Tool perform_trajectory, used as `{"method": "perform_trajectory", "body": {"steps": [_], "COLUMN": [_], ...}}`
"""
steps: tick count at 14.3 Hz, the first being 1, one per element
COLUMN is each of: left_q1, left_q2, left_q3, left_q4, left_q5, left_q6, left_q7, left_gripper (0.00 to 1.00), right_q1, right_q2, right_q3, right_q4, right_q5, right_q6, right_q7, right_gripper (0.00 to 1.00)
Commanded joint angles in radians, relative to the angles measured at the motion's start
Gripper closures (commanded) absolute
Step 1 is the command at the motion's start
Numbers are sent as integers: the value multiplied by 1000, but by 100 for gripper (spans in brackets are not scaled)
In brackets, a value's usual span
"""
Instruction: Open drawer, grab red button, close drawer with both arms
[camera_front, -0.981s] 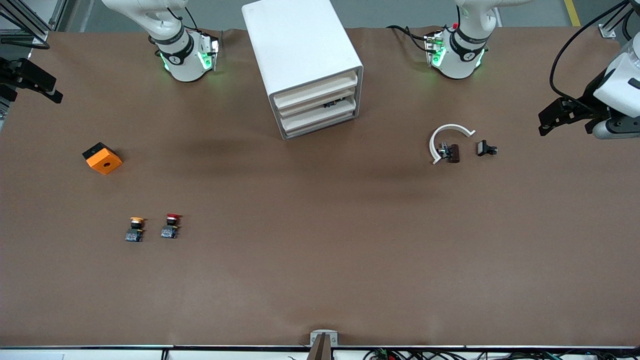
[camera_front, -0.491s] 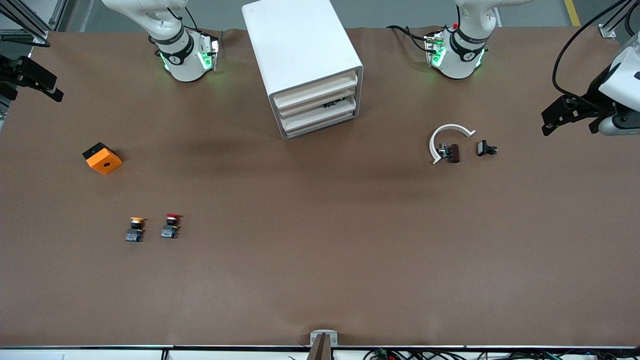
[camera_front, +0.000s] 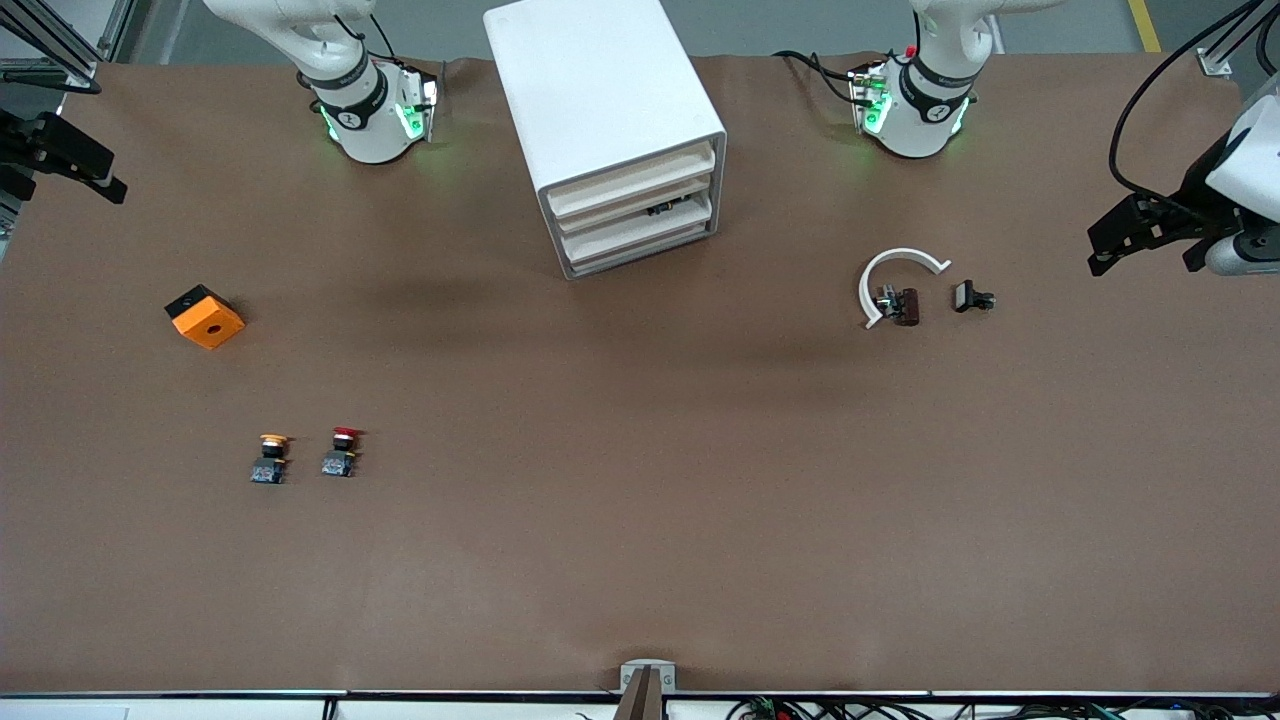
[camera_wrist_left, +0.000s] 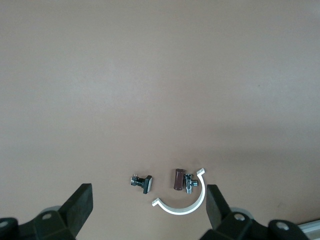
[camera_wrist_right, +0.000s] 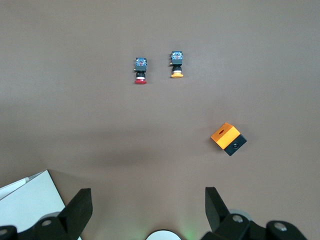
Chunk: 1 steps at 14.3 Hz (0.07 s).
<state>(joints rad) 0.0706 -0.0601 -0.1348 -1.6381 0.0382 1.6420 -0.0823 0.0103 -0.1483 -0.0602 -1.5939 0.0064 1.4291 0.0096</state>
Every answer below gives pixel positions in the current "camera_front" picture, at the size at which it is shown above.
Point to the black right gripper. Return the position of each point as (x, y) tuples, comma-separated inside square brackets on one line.
[(18, 146)]

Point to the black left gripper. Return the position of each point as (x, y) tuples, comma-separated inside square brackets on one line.
[(1196, 185)]

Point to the red push button switch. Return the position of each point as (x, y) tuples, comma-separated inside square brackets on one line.
[(338, 463)]

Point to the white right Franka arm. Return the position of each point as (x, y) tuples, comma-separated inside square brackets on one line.
[(365, 120)]

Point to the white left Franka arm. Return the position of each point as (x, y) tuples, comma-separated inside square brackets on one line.
[(925, 110)]

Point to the small black component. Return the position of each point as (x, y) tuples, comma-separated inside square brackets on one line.
[(965, 296)]

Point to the orange and black box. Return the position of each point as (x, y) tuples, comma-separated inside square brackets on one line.
[(212, 322)]

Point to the small dark brown component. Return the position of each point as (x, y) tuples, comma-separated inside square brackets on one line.
[(905, 307)]

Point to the brown table cover sheet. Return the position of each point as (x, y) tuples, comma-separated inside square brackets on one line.
[(640, 500)]

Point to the aluminium frame profile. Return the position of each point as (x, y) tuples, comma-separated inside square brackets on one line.
[(1213, 63), (80, 70)]

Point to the white curved plastic bracket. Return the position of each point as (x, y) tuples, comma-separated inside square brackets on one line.
[(868, 285)]

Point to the yellow push button switch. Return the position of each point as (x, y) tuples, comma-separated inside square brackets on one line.
[(268, 470)]

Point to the small dark switch part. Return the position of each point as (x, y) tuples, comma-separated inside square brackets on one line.
[(665, 208)]

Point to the grey metal clamp bracket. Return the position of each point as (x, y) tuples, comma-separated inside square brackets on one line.
[(630, 675)]

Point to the dark brown post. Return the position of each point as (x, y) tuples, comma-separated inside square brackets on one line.
[(645, 700)]

